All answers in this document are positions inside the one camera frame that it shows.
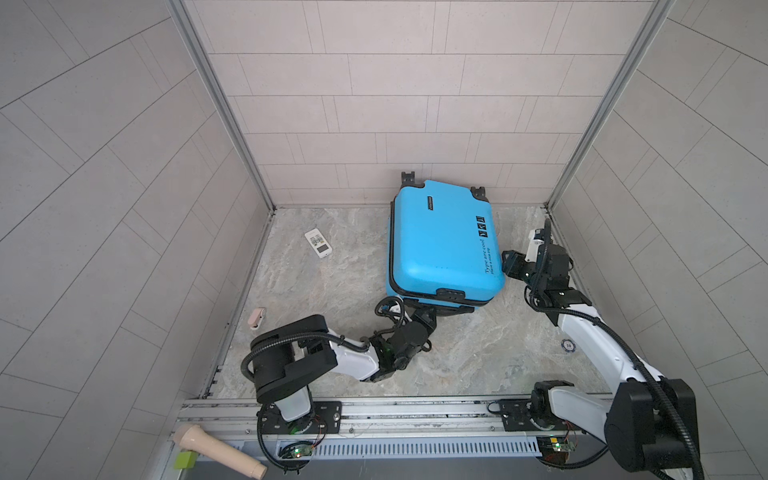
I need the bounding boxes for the right circuit board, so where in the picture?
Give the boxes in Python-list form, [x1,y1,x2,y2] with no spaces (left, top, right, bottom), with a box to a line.
[536,436,578,465]

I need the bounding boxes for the white remote control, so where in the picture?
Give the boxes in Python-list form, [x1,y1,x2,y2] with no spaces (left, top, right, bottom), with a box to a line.
[304,228,332,258]

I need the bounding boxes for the small pink object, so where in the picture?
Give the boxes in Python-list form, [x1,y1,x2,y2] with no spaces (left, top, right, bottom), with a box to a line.
[247,307,265,331]

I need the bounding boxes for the beige cylinder handle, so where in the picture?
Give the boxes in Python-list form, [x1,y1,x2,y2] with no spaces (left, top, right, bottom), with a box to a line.
[173,424,268,480]

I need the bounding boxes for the green block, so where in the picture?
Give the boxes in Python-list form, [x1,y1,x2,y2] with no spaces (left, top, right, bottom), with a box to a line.
[173,451,199,470]

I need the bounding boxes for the aluminium mounting rail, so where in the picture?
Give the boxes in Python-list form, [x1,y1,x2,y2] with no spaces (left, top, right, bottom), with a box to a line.
[172,394,583,440]

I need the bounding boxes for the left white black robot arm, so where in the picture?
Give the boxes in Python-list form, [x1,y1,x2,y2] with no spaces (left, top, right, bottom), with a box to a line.
[240,297,437,435]

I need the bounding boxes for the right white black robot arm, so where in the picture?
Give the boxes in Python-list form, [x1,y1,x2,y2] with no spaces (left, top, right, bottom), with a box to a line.
[502,223,705,479]

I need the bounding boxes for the circuit board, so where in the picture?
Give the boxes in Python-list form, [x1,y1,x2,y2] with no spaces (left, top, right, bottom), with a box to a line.
[279,441,315,460]
[536,436,578,465]

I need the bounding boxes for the left circuit board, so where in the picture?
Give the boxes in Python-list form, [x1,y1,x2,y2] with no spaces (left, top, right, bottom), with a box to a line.
[279,441,315,460]

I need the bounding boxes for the blue suitcase with black lining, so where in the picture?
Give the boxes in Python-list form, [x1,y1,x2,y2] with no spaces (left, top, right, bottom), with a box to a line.
[386,172,505,312]

